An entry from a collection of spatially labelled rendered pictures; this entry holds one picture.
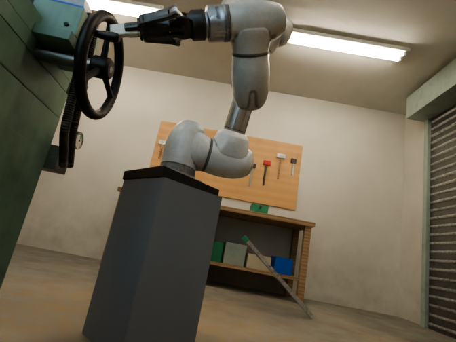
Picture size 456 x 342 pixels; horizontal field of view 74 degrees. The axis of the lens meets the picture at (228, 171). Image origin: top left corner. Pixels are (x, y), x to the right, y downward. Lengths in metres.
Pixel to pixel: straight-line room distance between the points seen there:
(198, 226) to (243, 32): 0.71
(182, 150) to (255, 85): 0.51
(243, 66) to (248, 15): 0.12
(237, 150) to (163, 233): 0.47
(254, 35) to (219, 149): 0.59
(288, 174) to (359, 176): 0.96
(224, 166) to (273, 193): 2.79
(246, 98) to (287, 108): 3.64
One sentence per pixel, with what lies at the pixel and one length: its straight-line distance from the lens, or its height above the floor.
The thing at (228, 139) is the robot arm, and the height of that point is 0.84.
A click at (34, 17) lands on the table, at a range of 1.01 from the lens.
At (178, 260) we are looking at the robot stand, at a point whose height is 0.32.
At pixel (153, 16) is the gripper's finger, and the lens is 0.83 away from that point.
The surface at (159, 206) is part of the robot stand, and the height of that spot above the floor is 0.50.
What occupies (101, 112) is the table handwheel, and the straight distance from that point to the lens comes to 0.96.
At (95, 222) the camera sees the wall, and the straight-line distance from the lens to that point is 4.29.
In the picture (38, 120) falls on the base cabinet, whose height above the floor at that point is 0.66.
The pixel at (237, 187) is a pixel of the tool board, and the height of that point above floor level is 1.21.
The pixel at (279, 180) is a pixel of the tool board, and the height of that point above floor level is 1.41.
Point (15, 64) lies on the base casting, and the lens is 0.95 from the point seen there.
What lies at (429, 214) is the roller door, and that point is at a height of 1.18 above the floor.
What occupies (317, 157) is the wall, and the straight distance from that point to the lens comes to 4.35.
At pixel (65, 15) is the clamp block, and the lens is 1.03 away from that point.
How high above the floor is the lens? 0.39
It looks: 14 degrees up
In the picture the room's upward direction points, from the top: 11 degrees clockwise
